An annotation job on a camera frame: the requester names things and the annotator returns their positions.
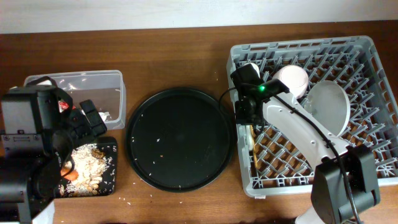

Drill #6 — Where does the grey round plate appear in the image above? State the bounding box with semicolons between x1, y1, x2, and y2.
303;80;351;137

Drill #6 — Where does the cream white cup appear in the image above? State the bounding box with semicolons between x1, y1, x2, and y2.
245;62;261;78

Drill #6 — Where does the food leftovers pile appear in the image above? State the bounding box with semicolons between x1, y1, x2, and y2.
58;142;118;196

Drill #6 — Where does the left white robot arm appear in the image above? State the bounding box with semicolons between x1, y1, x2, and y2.
1;98;107;223

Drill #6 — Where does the round black tray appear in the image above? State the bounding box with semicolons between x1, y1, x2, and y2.
125;88;236;192

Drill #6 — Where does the black rectangular tray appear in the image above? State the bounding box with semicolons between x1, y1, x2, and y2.
54;136;119;198

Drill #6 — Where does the red snack wrapper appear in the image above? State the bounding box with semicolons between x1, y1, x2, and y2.
58;101;69;113

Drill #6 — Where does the grey dishwasher rack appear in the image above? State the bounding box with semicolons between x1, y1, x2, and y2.
226;36;397;198

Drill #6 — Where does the clear plastic waste bin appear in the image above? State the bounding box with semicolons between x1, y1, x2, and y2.
23;69;127;131

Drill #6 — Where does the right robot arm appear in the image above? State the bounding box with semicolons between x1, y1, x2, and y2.
234;80;381;223

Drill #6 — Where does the white plastic fork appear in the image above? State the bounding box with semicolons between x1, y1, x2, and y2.
245;125;254;151

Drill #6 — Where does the wooden chopstick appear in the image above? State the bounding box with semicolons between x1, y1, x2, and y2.
249;125;259;170

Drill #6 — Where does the white tissue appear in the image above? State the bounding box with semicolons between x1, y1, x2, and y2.
99;112;111;122

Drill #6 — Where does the orange carrot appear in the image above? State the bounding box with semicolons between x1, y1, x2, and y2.
60;168;78;181

